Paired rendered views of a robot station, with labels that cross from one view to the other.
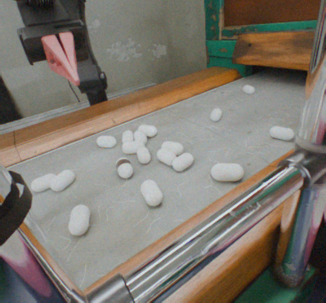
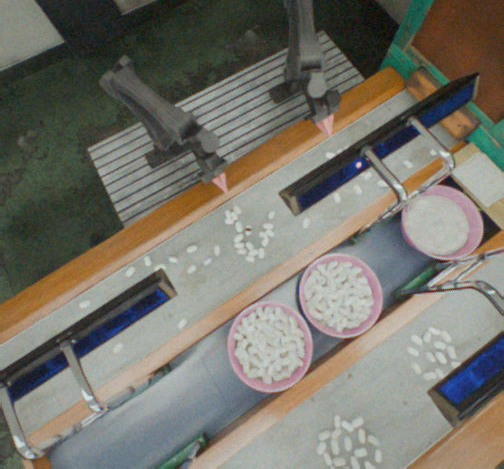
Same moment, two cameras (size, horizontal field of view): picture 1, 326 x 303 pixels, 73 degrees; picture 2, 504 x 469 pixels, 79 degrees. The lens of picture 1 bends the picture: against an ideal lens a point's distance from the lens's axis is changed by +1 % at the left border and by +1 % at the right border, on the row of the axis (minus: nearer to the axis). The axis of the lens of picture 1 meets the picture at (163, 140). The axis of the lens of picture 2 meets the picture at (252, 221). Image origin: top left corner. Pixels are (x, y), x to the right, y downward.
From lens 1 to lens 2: 98 cm
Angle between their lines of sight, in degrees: 44
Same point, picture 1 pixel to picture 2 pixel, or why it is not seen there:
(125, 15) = not seen: outside the picture
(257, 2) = (438, 52)
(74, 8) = not seen: hidden behind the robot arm
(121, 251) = (350, 207)
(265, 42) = (427, 90)
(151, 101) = (347, 118)
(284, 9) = (449, 70)
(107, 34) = not seen: outside the picture
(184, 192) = (367, 189)
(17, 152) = (288, 157)
